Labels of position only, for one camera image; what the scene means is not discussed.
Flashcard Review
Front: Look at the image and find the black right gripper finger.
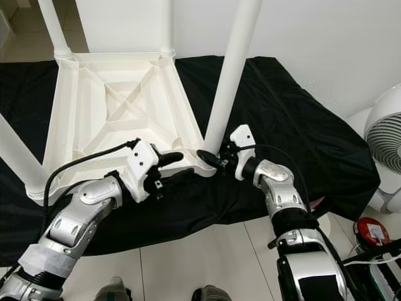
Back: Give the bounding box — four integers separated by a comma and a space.
197, 149, 225, 169

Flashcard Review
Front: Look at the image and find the white plastic table leg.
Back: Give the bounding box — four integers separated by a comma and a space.
0, 116, 51, 204
38, 0, 73, 61
160, 0, 175, 58
202, 0, 264, 157

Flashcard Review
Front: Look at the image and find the white plastic children table top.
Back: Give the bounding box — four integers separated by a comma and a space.
41, 51, 217, 182

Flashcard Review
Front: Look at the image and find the black table cloth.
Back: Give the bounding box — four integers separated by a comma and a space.
0, 55, 383, 258

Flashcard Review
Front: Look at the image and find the grey left robot foot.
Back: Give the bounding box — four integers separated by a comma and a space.
97, 278, 132, 301

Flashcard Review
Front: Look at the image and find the grey robot foot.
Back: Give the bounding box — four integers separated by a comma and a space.
97, 278, 132, 301
191, 285, 239, 301

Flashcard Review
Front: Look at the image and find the grey right robot foot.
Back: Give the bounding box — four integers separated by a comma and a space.
191, 285, 239, 301

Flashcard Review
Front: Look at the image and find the white round fan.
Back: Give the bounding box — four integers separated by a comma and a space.
348, 85, 401, 213

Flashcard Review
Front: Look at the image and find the red round canister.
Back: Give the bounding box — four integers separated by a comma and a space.
354, 216, 390, 246

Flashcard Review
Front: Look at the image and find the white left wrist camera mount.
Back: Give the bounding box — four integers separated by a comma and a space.
125, 139, 164, 203

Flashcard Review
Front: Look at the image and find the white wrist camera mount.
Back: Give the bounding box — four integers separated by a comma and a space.
230, 124, 256, 181
125, 139, 164, 203

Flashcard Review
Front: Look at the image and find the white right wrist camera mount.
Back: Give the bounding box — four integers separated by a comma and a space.
230, 124, 256, 181

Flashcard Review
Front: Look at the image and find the white floor cable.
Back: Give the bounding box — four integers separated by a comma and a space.
345, 254, 401, 267

